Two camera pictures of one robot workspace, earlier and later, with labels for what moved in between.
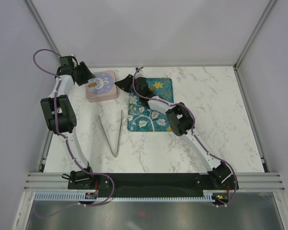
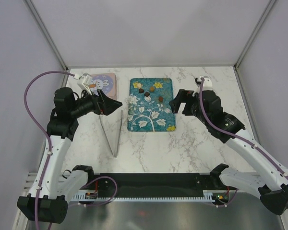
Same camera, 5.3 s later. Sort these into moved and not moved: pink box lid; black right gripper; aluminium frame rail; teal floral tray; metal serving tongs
Moved: black right gripper
Not moved: teal floral tray; metal serving tongs; pink box lid; aluminium frame rail
